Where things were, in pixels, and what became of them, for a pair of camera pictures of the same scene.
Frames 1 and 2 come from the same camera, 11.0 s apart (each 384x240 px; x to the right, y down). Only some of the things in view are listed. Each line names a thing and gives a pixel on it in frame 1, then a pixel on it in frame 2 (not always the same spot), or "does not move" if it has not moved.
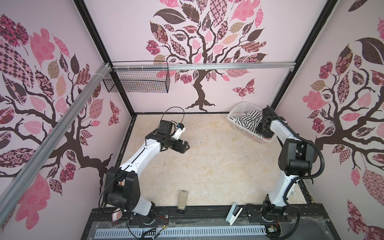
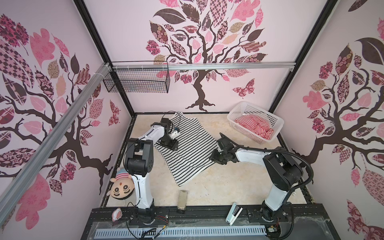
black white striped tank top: [249, 120] -> [196, 144]
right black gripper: [258, 129] -> [214, 157]
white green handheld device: [233, 214] does not move
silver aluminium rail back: [202, 67] does not move
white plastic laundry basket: [245, 117] does not move
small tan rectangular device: [182, 201] does not move
